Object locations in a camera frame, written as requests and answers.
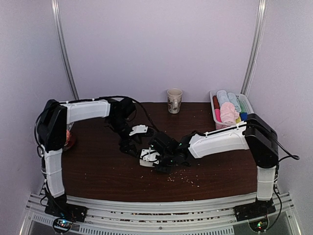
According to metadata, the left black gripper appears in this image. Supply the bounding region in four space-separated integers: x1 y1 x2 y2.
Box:
108 117 143 158

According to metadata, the red white patterned bowl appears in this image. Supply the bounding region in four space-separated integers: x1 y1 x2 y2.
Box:
65 130 71 145

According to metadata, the pink towel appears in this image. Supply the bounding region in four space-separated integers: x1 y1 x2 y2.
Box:
215 109 222 122
220 102 240 124

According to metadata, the cream towel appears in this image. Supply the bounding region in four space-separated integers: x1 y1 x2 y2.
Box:
139 148 160 167

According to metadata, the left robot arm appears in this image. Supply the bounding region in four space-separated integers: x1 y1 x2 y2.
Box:
35 96 154 199

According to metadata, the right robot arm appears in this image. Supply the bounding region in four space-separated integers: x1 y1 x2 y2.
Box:
148 114 300 216

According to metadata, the floral ceramic mug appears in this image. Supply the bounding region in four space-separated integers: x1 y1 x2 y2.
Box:
167 88 182 114

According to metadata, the pink rolled towel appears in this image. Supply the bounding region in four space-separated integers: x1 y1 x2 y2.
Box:
215 109 222 122

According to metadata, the dark red rolled towel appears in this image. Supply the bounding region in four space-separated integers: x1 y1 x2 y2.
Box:
212 95 220 109

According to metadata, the yellow rolled towel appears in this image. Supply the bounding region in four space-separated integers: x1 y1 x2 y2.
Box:
235 117 242 123

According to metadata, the light blue rolled towel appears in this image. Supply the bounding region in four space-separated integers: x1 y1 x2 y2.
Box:
216 90 229 106

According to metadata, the pale blue rolled towel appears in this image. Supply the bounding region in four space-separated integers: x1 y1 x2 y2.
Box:
227 93 242 113

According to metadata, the green rolled towel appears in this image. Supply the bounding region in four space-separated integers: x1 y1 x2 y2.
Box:
239 101 247 113

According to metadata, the white plastic basket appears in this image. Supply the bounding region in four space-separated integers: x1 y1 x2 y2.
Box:
209 90 254 130

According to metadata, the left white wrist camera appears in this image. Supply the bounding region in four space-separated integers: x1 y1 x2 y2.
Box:
129 124 154 136

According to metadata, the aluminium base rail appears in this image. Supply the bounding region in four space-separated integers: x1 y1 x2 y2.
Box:
18 190 305 235

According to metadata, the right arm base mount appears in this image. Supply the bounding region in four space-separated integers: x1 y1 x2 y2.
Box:
234 201 276 233

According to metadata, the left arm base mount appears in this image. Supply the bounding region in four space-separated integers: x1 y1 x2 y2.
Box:
45 204 88 234

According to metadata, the left aluminium frame post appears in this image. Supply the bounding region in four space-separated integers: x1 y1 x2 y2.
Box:
51 0 79 100

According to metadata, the aluminium frame post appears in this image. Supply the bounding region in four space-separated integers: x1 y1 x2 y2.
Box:
51 0 79 100
241 0 268 96

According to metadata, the right aluminium frame post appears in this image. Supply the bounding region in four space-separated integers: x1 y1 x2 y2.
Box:
241 0 268 96

